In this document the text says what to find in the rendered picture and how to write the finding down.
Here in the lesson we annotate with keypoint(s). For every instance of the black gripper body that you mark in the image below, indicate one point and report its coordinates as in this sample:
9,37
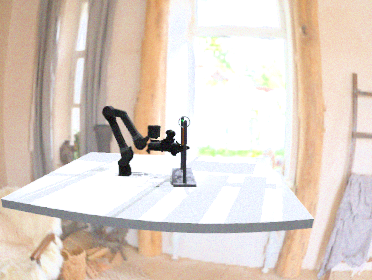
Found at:
166,147

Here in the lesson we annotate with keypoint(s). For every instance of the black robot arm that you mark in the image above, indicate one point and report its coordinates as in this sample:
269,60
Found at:
124,168

